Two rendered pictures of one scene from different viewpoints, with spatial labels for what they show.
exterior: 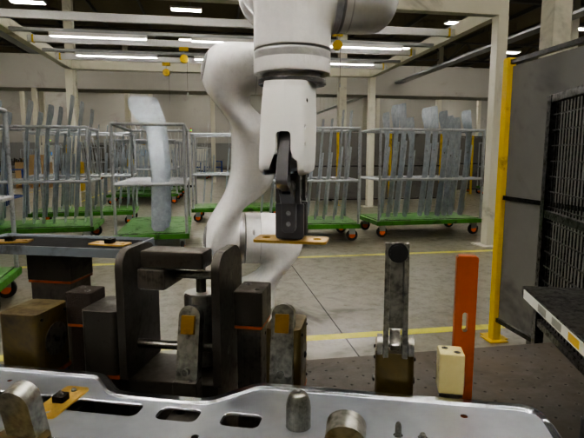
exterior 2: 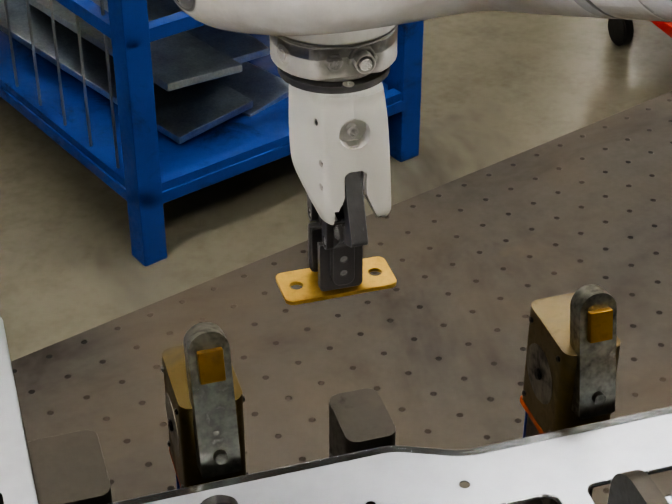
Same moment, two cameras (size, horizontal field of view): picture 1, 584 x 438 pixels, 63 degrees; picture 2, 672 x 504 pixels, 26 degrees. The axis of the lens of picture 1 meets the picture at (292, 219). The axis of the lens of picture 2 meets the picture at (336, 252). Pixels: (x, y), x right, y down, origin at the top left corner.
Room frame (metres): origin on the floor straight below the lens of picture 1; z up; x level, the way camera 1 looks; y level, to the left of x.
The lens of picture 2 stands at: (1.32, -0.39, 1.87)
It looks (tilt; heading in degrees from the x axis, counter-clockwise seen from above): 35 degrees down; 153
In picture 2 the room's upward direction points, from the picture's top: straight up
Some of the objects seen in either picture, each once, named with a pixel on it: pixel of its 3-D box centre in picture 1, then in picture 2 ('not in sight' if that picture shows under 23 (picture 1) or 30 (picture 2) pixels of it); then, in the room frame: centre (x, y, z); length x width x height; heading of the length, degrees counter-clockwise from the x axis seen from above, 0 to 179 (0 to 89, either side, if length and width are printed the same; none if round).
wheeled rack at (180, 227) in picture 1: (155, 185); not in sight; (7.35, 2.08, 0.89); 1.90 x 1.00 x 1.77; 11
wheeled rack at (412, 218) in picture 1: (419, 181); not in sight; (8.38, -2.21, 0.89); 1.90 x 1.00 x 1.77; 102
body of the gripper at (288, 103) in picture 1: (292, 123); (334, 123); (0.55, 0.00, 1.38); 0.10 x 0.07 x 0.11; 170
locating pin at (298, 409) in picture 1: (298, 413); not in sight; (0.58, -0.01, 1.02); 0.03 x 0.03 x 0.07
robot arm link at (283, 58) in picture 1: (292, 67); (334, 41); (0.55, 0.00, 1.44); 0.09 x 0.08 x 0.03; 170
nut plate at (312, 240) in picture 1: (291, 235); (336, 275); (0.55, 0.00, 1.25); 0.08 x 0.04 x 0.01; 80
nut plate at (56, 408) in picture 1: (60, 398); not in sight; (0.64, 0.33, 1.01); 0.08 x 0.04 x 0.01; 170
